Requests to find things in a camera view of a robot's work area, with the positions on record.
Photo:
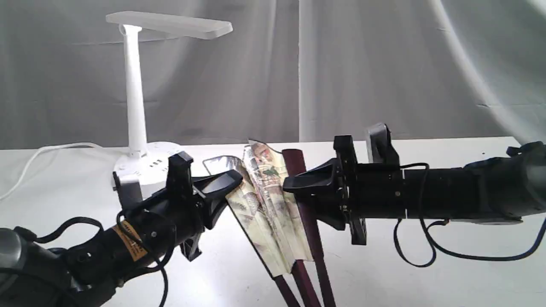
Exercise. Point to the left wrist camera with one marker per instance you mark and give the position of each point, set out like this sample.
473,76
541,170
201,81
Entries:
128,190

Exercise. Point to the painted paper folding fan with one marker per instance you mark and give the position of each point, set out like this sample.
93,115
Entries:
282,231

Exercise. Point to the white desk lamp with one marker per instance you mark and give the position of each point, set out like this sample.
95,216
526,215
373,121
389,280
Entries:
147,162

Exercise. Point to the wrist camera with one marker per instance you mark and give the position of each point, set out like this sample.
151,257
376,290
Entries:
128,190
379,145

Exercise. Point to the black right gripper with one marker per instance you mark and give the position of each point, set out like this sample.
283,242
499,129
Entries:
370,190

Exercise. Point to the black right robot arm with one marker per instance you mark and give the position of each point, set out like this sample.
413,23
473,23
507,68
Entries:
500,189

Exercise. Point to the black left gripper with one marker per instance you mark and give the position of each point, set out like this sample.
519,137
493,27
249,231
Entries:
180,213

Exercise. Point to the grey backdrop curtain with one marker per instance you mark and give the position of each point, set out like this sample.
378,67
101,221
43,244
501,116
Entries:
290,71

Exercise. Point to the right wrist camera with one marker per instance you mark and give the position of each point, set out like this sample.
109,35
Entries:
379,145

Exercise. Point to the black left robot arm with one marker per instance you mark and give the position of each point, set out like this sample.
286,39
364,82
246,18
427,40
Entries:
81,264

